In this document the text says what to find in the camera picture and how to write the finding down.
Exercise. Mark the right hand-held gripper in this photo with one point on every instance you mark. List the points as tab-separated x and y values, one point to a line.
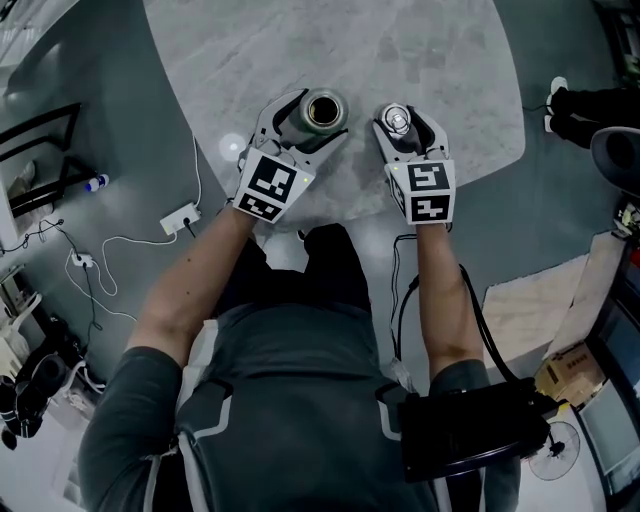
427	190

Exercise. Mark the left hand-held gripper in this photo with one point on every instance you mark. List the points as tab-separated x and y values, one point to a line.
270	180

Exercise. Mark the steel thermos bottle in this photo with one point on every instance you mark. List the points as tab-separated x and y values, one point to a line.
302	125

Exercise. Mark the silver bottle lid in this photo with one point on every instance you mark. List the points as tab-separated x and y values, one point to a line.
396	119

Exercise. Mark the person's left forearm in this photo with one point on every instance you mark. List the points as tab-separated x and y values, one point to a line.
200	280

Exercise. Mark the person's right forearm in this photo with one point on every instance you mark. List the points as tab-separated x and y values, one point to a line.
445	300

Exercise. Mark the person's left shoe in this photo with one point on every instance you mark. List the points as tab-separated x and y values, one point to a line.
280	250

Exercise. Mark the person's black shorts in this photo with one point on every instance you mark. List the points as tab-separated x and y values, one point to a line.
320	270

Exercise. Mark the large white power strip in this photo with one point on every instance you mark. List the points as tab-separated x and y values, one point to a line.
180	219

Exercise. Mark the clear water bottle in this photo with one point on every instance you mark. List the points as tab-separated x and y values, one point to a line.
97	182

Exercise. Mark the grey dome shell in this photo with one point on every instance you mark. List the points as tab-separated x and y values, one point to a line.
617	155

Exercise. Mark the pale board sheets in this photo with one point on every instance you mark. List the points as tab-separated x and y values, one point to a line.
540	310

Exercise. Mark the person's torso in grey shirt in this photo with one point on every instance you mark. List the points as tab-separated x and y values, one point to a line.
300	400

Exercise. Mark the brown cardboard box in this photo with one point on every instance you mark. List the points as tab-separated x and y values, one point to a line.
570	370

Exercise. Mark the black floor fan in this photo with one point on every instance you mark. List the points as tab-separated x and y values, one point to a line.
555	450

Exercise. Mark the pile of black bags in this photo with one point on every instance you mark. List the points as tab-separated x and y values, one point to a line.
35	385

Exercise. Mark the black metal frame stand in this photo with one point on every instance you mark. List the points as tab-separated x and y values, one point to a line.
30	131

